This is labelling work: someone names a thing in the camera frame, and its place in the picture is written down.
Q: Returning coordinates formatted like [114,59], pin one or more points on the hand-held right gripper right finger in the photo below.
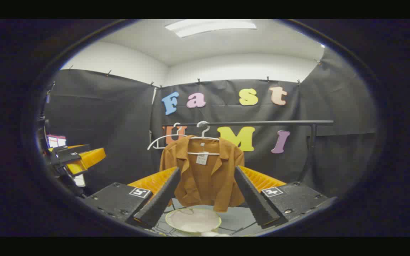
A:
[256,202]

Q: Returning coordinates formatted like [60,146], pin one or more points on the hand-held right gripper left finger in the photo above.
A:
[162,199]

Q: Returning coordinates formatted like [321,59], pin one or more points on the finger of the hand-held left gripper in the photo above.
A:
[91,156]
[75,168]

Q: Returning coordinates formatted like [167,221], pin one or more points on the white laundry hamper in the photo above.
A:
[192,220]

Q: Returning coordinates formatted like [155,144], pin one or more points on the brown shirt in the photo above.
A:
[205,181]

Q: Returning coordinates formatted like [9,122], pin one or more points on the white plastic hanger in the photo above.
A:
[162,138]

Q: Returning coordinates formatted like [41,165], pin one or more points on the black clothes rack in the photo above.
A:
[262,123]

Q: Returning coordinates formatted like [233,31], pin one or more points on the white hanger with taped hook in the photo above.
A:
[203,125]

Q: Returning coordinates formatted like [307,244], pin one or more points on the black backdrop cloth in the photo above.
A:
[112,117]

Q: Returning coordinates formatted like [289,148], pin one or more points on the ceiling light panel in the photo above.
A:
[208,27]

